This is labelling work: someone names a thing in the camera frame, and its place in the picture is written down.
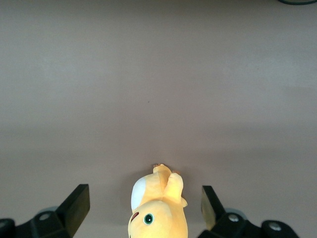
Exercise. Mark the yellow plush toy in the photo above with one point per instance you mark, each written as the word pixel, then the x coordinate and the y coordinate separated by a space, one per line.
pixel 161 215

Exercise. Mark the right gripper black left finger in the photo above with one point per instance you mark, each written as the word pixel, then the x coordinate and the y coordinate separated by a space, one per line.
pixel 69 213

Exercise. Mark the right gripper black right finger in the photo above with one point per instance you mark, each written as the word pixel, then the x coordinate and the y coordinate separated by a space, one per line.
pixel 223 223

